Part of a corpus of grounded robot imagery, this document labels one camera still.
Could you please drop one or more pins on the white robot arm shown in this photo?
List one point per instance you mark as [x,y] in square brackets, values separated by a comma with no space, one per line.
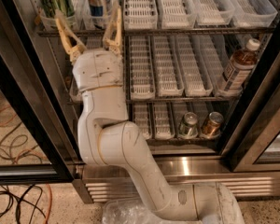
[106,137]

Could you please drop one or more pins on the clear plastic container on floor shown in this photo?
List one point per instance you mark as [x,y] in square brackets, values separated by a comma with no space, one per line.
[128,211]

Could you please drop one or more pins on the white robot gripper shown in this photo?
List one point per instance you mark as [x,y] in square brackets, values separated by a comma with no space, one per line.
[98,69]

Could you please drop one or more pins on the silver green can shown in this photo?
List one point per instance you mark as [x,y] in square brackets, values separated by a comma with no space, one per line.
[188,127]

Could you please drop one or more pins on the copper can bottom right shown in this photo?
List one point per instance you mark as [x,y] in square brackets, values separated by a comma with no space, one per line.
[211,125]

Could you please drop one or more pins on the green drink can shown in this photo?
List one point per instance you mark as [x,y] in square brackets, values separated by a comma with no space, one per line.
[56,0]

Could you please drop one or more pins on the brown tea bottle white cap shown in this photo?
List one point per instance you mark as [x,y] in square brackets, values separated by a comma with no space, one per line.
[239,66]

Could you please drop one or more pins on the redbull can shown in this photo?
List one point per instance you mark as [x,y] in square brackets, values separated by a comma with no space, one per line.
[99,10]

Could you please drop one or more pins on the open glass fridge door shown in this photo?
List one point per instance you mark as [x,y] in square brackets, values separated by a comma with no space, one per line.
[33,84]

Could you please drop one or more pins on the right glass fridge door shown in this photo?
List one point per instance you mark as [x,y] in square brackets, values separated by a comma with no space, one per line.
[260,149]

